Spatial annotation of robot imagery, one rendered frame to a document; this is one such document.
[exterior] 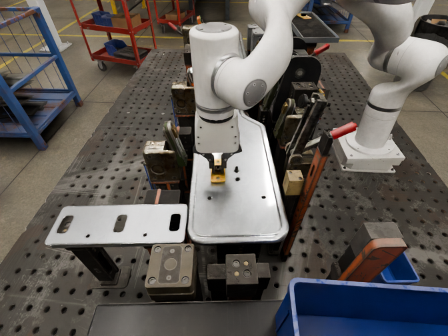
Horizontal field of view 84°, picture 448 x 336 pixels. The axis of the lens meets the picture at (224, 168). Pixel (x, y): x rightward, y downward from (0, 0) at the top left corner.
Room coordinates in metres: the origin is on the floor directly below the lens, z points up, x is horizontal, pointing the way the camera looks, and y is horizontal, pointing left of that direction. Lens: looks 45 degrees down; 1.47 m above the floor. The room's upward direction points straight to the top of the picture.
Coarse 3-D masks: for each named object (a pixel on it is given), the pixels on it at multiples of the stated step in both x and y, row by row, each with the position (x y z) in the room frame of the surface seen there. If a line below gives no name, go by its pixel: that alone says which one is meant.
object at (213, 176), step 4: (216, 160) 0.49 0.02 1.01; (220, 160) 0.49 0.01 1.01; (216, 164) 0.48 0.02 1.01; (220, 164) 0.48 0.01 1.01; (216, 168) 0.45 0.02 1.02; (220, 168) 0.45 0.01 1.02; (216, 172) 0.45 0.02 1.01; (220, 172) 0.45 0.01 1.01; (224, 172) 0.45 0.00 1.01; (212, 176) 0.43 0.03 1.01; (216, 176) 0.43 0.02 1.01; (220, 176) 0.43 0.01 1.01; (224, 176) 0.43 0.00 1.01; (212, 180) 0.42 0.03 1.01; (216, 180) 0.42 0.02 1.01; (220, 180) 0.42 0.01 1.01; (224, 180) 0.42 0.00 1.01
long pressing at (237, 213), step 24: (240, 48) 1.35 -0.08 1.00; (240, 120) 0.69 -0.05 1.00; (264, 144) 0.57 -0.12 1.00; (192, 168) 0.47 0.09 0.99; (240, 168) 0.47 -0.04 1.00; (264, 168) 0.47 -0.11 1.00; (192, 192) 0.39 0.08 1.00; (216, 192) 0.38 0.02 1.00; (240, 192) 0.38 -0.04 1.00; (264, 192) 0.38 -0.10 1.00; (192, 216) 0.32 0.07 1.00; (216, 216) 0.31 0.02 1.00; (240, 216) 0.31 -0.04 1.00; (264, 216) 0.31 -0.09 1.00; (192, 240) 0.26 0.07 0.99; (216, 240) 0.26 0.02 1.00; (240, 240) 0.26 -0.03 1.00; (264, 240) 0.26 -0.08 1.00
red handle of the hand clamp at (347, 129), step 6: (342, 126) 0.47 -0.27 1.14; (348, 126) 0.46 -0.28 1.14; (354, 126) 0.45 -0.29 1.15; (330, 132) 0.47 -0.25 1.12; (336, 132) 0.46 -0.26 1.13; (342, 132) 0.45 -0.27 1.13; (348, 132) 0.45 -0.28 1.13; (318, 138) 0.46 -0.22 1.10; (336, 138) 0.45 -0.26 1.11; (312, 144) 0.45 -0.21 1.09; (318, 144) 0.45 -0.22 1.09; (306, 150) 0.45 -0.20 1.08
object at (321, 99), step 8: (304, 96) 0.46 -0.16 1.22; (312, 96) 0.47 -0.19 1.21; (320, 96) 0.46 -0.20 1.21; (304, 104) 0.45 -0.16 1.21; (312, 104) 0.45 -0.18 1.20; (320, 104) 0.44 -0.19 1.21; (328, 104) 0.46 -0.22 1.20; (304, 112) 0.48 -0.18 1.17; (312, 112) 0.44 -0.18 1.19; (320, 112) 0.44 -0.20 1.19; (304, 120) 0.47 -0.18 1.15; (312, 120) 0.44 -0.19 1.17; (304, 128) 0.44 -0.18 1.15; (312, 128) 0.44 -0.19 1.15; (296, 136) 0.47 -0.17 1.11; (304, 136) 0.44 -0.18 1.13; (296, 144) 0.45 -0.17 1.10; (304, 144) 0.44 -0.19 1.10; (288, 152) 0.47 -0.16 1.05; (296, 152) 0.44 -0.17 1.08; (288, 160) 0.45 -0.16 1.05
